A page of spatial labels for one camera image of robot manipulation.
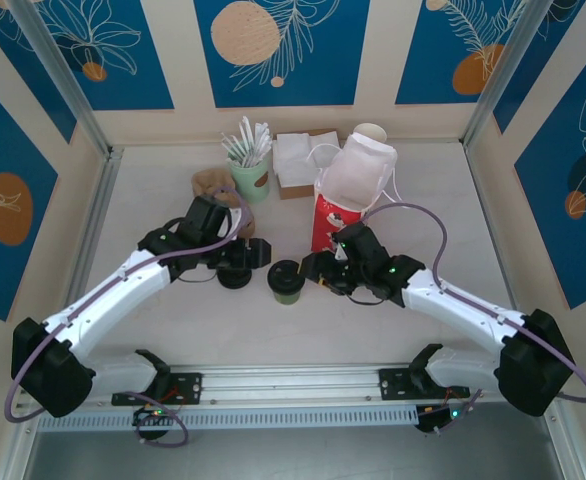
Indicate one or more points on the green paper coffee cup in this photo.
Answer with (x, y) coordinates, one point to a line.
(287, 298)

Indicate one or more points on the red white paper bag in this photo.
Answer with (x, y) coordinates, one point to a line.
(323, 225)

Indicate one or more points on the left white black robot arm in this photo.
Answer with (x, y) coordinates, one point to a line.
(108, 300)

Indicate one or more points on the stack of black cup lids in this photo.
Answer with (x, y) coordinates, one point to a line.
(233, 283)

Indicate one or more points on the mint green straw holder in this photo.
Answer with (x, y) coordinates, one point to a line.
(250, 187)

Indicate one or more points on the brown cardboard napkin box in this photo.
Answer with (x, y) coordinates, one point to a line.
(295, 192)

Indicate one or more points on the white wrapped straw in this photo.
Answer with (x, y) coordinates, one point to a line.
(267, 148)
(264, 135)
(229, 145)
(256, 137)
(246, 137)

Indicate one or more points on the white paper napkins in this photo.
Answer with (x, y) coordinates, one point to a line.
(290, 160)

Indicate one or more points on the stack of paper cups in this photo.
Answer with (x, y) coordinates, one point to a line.
(370, 132)

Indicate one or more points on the right small circuit board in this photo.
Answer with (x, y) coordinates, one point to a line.
(438, 420)

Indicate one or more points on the small circuit board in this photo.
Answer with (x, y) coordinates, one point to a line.
(438, 420)
(150, 417)

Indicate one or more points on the left small circuit board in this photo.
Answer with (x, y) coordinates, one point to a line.
(150, 417)

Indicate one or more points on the aluminium side rail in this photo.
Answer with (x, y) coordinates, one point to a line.
(100, 210)

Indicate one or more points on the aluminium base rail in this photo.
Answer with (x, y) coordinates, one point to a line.
(293, 382)

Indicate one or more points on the right black mount plate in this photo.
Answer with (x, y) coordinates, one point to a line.
(395, 385)

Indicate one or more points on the black mount plate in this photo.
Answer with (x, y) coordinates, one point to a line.
(188, 387)
(395, 385)

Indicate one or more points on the left black mount plate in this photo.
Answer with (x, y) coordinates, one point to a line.
(188, 387)

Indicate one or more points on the left aluminium frame post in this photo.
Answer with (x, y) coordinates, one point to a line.
(58, 75)

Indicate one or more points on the aluminium frame post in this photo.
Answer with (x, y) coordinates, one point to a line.
(503, 65)
(58, 75)

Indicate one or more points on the right aluminium frame post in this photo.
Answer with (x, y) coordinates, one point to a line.
(503, 65)

